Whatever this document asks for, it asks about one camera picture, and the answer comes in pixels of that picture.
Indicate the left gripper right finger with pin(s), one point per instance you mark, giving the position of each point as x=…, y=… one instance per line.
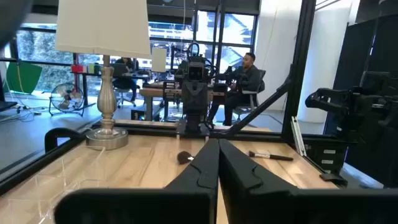
x=248, y=202

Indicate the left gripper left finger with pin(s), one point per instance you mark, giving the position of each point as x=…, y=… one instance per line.
x=192, y=205

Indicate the fluffy powder makeup brush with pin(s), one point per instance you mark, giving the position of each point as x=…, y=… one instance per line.
x=183, y=157

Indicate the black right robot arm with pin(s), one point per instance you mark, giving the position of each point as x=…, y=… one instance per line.
x=192, y=124

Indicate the wooden desk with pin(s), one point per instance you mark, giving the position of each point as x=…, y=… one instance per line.
x=152, y=92

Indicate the small white lampshade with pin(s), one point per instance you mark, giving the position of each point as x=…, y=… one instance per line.
x=159, y=59

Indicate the person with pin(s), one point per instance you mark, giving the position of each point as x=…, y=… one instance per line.
x=124, y=82
x=245, y=77

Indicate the grey office chair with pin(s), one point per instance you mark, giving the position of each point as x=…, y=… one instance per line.
x=263, y=84

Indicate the black box with white labels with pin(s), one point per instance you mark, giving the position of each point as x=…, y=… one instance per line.
x=314, y=157

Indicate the silver metal bar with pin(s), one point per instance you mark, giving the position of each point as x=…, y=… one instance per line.
x=298, y=137

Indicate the green container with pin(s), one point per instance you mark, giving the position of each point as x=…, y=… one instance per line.
x=96, y=69

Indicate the silver lamp with white shade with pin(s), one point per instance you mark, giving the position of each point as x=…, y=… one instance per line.
x=102, y=28

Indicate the red container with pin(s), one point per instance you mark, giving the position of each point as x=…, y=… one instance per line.
x=77, y=68

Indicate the floor fan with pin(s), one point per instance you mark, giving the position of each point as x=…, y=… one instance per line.
x=66, y=98

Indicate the clear acrylic organizer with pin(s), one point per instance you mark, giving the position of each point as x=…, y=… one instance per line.
x=46, y=186

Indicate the black room divider panel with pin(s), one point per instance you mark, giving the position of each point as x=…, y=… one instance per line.
x=351, y=46

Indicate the green panel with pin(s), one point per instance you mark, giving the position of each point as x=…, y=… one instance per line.
x=25, y=77

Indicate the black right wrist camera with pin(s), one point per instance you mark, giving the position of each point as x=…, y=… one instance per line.
x=196, y=73

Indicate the black aluminium extrusion frame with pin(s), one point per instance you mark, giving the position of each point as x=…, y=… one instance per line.
x=298, y=62

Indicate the black clamp mount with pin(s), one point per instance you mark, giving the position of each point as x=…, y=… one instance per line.
x=49, y=140

